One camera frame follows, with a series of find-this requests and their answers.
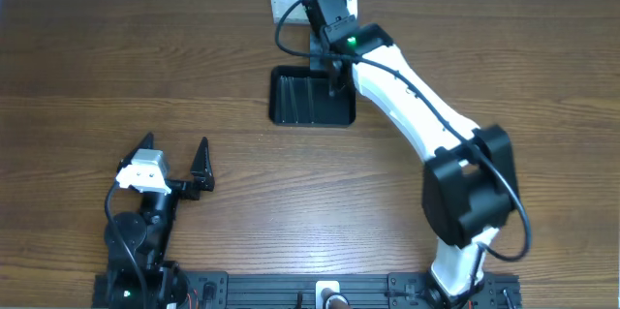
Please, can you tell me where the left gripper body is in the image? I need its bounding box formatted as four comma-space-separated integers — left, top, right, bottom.
164, 178, 202, 202

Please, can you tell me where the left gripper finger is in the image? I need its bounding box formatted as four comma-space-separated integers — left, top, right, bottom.
117, 132, 155, 170
189, 136, 216, 192

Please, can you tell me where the clear test tube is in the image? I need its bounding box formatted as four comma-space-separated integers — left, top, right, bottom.
288, 76, 298, 124
279, 75, 288, 124
305, 76, 315, 125

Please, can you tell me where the black tray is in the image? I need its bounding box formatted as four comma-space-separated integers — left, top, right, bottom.
268, 65, 357, 129

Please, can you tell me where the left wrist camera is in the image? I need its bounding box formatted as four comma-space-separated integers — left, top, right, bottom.
114, 148, 171, 196

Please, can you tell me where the mounting rail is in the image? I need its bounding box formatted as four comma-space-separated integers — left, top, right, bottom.
91, 269, 523, 309

